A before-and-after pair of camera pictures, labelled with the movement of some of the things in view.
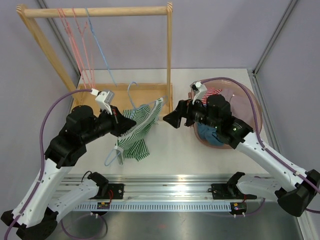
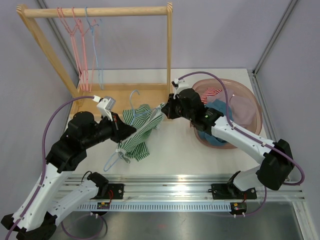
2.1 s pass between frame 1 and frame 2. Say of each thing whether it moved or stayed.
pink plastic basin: stayed
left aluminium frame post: stayed
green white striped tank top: moved
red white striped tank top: stayed
